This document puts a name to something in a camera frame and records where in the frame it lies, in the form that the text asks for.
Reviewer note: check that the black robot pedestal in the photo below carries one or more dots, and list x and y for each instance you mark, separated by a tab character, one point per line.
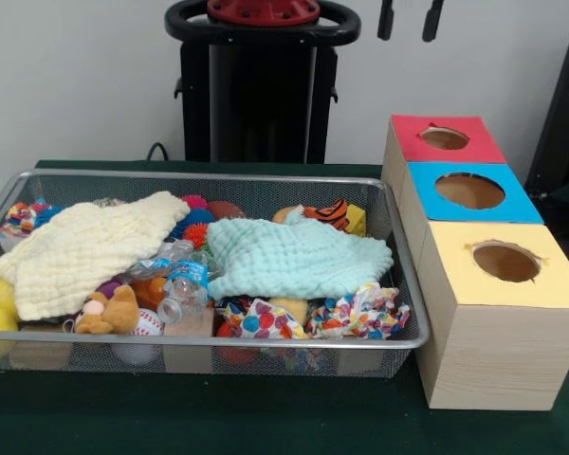
261	104

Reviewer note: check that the mint green muslin cloth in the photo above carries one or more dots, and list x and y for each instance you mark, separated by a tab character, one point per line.
289	256

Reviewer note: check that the orange tiger plush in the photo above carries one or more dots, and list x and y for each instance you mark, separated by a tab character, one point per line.
334	213

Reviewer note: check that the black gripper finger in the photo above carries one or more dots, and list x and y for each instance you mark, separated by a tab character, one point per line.
432	19
385	19

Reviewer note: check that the cream muslin cloth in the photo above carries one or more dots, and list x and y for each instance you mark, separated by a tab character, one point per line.
85	246

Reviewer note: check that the crumpled polka dot paper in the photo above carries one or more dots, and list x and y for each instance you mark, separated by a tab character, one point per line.
261	322

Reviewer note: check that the crushed clear bottle blue label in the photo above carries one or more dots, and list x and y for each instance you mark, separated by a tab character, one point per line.
161	258

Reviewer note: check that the plain wooden block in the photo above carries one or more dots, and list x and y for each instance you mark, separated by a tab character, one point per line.
189	327

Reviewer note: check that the brown plush animal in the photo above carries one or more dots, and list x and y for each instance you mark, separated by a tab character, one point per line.
118	308

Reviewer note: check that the black upright panel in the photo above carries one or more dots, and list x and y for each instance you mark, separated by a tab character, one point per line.
564	118

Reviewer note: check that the crumpled confetti print paper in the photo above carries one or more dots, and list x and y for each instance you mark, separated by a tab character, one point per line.
360	313

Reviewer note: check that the wooden box with three holes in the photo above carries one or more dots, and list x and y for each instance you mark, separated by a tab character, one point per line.
493	360

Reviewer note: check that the white baseball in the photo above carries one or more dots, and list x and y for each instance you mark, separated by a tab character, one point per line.
149	324

